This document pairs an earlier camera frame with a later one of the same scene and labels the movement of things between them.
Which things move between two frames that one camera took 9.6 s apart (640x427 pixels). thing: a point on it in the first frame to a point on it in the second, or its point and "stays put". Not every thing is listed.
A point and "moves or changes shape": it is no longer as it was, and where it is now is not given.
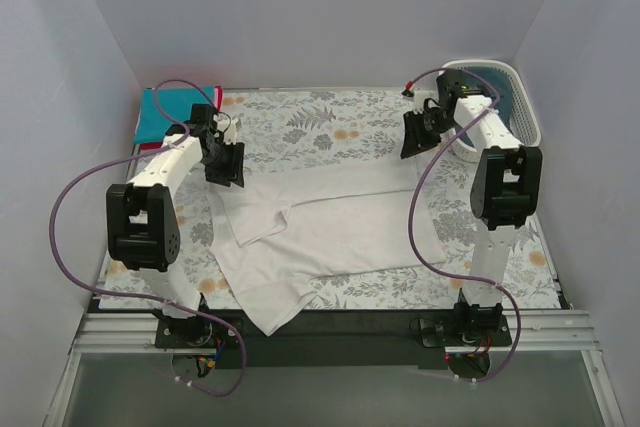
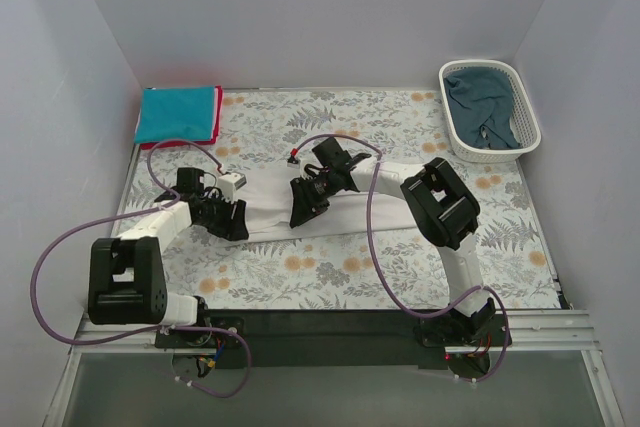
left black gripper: x=228 y=161 to x=226 y=219
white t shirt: x=273 y=238 moves or changes shape
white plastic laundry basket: x=523 y=125 stays put
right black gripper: x=417 y=128 to x=310 y=195
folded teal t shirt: x=176 y=102 stays put
